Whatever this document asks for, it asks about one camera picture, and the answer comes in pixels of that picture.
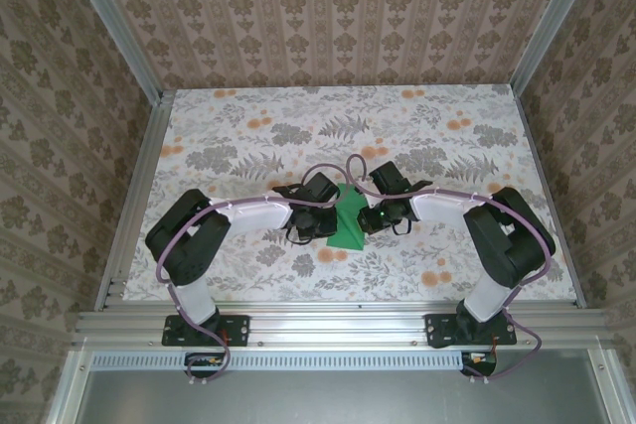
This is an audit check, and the green paper sheet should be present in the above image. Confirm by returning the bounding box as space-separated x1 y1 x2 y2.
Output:
325 183 372 250

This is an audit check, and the floral tablecloth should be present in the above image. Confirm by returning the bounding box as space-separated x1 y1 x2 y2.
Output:
121 86 580 304

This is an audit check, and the wide aluminium mounting beam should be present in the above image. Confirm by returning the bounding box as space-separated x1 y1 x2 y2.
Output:
72 309 617 349

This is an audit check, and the grey metal panel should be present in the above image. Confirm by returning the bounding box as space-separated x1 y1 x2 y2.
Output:
47 349 632 424

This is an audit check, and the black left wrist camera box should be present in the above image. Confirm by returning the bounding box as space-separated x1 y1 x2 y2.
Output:
301 172 340 203

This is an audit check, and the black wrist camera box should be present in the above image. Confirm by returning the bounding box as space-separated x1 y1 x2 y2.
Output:
301 172 340 203
370 162 407 196

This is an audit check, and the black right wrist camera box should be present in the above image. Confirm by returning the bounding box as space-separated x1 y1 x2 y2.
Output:
370 162 407 196

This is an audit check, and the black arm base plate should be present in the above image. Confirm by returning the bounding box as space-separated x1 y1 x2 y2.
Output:
162 313 250 347
425 313 518 349

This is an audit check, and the slotted grey cable duct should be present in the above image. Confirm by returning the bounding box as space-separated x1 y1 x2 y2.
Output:
91 350 471 371

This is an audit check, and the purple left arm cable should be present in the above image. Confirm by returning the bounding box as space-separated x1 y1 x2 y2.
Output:
156 163 352 388

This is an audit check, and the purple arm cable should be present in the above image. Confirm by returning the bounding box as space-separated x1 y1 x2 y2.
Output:
346 154 557 386
156 163 352 388

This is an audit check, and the aluminium side rail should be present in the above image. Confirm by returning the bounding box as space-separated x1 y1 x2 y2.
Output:
514 90 587 309
93 90 175 311

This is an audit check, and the black cable outlet bracket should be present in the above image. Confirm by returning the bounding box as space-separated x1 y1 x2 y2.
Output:
460 350 499 378
184 352 225 379

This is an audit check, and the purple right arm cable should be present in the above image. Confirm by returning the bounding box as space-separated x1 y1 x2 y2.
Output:
346 154 557 386

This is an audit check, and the aluminium frame post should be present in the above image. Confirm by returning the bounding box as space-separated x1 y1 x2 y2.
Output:
511 0 595 92
62 0 165 102

